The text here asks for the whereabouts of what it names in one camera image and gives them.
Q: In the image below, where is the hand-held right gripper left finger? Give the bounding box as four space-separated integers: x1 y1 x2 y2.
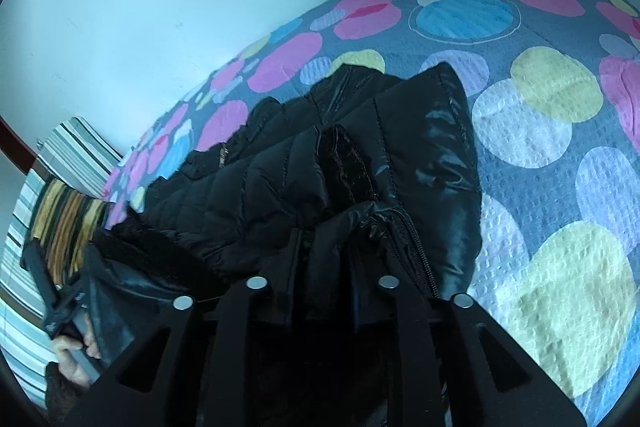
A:
62 276 281 427

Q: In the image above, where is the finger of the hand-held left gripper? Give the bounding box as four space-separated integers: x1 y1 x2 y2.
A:
20 241 83 340

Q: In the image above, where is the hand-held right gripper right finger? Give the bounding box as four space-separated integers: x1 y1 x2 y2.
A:
375 275 588 427

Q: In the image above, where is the black puffer jacket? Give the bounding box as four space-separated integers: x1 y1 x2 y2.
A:
82 63 484 427

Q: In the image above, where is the person's left forearm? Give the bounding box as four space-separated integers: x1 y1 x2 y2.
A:
44 363 93 427

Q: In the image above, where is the person's left hand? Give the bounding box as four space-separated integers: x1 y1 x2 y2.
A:
52 314 103 390

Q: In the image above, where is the yellow black striped pillow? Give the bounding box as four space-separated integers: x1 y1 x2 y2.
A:
29 178 110 290

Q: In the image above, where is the striped padded headboard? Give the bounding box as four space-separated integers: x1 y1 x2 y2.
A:
0 117 125 390

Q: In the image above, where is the brown wooden door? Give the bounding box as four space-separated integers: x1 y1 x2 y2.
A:
0 116 37 178

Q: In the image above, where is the polka dot bedspread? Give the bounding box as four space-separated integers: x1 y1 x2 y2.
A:
102 0 640 427

